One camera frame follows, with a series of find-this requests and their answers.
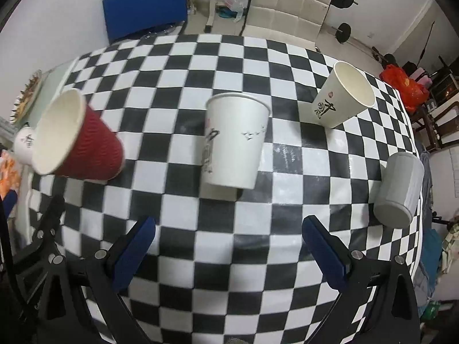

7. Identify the white paper cup with calligraphy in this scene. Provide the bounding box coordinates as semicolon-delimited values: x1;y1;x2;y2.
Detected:
201;92;271;189

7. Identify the cream padded chair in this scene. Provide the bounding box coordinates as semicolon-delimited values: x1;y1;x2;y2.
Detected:
241;0;331;50

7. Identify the orange tissue pack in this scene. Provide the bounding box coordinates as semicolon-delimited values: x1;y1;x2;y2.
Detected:
0;150;23;200

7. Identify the checkered black white tablecloth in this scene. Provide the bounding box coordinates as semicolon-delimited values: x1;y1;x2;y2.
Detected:
29;33;424;344

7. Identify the red ribbed paper cup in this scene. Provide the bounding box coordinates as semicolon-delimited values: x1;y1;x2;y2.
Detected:
32;89;125;181

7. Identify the grey ribbed cup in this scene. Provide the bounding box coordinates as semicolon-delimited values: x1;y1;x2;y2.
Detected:
374;152;424;229

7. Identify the white bamboo print paper cup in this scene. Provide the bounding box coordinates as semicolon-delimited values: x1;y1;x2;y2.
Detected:
13;126;36;166

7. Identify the decorated plate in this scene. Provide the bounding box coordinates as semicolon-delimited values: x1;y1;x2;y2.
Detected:
9;70;43;125

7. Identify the white paper cup open top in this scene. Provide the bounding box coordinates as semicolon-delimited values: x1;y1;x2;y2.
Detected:
312;61;376;128

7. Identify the red plastic bag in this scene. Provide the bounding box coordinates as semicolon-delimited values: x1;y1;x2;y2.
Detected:
379;64;429;114

